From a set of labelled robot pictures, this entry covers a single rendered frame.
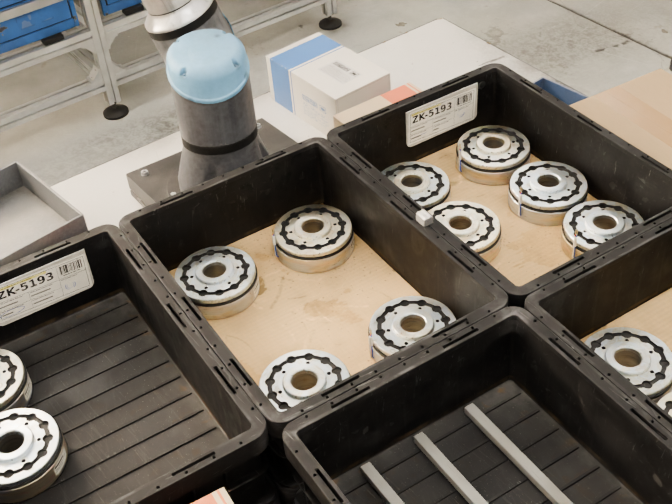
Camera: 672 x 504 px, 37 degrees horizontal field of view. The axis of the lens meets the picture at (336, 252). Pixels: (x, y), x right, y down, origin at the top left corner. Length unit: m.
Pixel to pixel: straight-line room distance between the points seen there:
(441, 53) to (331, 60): 0.27
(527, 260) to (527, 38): 2.21
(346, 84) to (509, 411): 0.77
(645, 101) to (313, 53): 0.60
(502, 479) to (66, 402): 0.50
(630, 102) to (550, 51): 1.85
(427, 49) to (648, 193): 0.78
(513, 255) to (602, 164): 0.18
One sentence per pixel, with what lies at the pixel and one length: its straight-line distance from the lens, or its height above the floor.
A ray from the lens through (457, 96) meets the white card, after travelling 1.44.
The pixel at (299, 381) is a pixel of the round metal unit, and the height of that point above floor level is 0.85.
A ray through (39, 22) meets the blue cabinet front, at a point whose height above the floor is 0.37.
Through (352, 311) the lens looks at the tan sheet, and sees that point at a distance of 1.22.
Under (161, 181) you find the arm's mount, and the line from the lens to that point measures 1.62.
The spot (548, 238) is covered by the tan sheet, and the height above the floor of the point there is 0.83.
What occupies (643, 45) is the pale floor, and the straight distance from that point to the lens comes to 3.45.
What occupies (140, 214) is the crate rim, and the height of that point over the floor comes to 0.93.
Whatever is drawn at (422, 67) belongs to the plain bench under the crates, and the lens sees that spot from 1.92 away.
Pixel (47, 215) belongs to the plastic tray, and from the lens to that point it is 1.59.
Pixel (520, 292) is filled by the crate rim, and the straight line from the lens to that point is 1.10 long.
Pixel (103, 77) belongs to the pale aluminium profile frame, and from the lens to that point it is 3.15.
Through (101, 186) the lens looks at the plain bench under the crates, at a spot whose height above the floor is 0.70.
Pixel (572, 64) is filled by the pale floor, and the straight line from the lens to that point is 3.31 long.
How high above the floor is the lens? 1.68
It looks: 41 degrees down
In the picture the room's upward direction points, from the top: 5 degrees counter-clockwise
